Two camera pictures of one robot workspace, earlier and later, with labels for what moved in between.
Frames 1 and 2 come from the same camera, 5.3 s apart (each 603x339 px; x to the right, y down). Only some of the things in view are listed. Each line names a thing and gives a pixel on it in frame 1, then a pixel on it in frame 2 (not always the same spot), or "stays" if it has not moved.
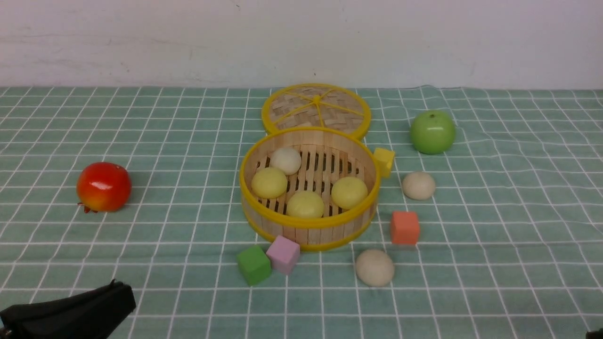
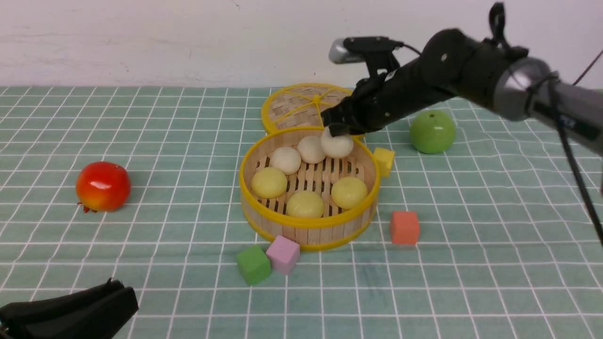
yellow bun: (305, 204) stays
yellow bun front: (349, 193) stays
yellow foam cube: (384, 158) stays
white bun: (287, 158) stays
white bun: (418, 186) to (338, 146)
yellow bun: (269, 182) stays
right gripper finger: (594, 334) to (378, 100)
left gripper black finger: (96, 315) stays
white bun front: (374, 268) to (310, 149)
